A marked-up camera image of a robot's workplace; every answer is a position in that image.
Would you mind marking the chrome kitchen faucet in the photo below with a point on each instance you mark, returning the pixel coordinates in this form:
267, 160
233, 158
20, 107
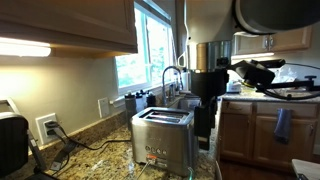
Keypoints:
163, 86

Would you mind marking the black bar camera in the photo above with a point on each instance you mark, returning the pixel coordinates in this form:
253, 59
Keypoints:
276, 62

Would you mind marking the small white appliance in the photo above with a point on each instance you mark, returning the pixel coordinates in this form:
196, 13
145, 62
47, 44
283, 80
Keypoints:
235, 87

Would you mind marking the white wall outlet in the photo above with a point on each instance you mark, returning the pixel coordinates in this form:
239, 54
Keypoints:
40, 133

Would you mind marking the wooden lower cabinet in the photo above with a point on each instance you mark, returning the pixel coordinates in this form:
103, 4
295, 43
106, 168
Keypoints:
240, 133

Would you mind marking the grey metal stand frame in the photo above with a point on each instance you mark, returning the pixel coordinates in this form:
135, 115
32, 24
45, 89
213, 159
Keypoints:
36, 151

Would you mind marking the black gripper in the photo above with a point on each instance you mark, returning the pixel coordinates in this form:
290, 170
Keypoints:
208, 83

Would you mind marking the kitchen window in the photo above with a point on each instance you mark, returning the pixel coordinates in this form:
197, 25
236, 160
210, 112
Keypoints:
133, 70

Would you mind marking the black box appliance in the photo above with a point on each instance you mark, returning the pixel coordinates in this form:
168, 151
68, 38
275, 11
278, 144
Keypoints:
13, 143

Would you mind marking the double door upper cabinet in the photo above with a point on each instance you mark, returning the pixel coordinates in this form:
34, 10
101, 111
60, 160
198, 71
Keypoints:
181, 26

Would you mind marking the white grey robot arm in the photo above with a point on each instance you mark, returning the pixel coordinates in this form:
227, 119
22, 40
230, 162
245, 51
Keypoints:
210, 23

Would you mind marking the black power adapter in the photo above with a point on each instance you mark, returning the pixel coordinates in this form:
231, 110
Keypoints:
61, 155

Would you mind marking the short dark bottle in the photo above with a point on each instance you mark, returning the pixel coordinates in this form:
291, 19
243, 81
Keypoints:
151, 100

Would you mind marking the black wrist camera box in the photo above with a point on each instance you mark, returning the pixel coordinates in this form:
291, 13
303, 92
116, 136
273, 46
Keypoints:
256, 75

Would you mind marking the white paper towel roll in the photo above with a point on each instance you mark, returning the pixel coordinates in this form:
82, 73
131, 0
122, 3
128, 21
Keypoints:
185, 81

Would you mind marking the blue dish towel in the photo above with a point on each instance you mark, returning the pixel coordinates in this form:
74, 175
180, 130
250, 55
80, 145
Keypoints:
283, 125

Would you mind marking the white switch plate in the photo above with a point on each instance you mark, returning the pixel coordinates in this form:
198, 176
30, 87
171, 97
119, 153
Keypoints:
103, 107

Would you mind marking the white bottle black cap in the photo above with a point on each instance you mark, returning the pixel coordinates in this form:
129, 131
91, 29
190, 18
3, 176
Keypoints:
139, 101

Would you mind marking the stainless steel toaster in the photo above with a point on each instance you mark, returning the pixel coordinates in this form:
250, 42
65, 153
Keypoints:
166, 140

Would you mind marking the thin under-cabinet light strip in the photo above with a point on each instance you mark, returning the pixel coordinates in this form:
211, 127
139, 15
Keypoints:
253, 55

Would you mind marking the tall dark water bottle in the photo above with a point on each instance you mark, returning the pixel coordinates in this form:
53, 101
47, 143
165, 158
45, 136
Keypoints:
130, 108

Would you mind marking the stainless steel sink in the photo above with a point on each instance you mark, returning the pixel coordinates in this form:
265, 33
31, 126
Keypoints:
188, 103

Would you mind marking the soap dispenser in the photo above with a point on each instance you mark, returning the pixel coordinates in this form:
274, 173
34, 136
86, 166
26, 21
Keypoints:
171, 91

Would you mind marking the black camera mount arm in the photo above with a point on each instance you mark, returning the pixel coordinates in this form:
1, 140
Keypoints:
300, 85

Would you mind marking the large wooden upper cabinet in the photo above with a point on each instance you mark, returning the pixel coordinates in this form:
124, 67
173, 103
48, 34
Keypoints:
66, 20

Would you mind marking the bright under-cabinet light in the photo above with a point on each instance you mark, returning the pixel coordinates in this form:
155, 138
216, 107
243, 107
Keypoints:
23, 48

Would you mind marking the clear plastic bag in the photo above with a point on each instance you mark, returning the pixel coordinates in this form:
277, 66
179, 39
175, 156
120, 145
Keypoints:
286, 75

